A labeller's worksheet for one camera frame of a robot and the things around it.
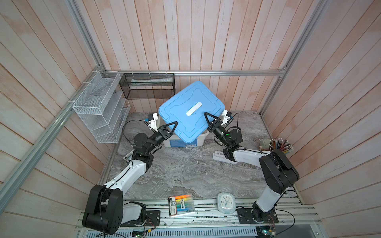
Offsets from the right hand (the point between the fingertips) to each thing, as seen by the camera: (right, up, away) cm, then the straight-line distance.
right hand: (202, 116), depth 75 cm
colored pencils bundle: (+47, -16, +11) cm, 50 cm away
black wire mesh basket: (-36, +24, +29) cm, 52 cm away
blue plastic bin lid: (-8, +5, +1) cm, 9 cm away
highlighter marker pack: (-11, -47, +1) cm, 48 cm away
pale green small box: (+45, -16, +22) cm, 53 cm away
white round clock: (+12, -45, +1) cm, 47 cm away
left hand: (-12, -5, -5) cm, 14 cm away
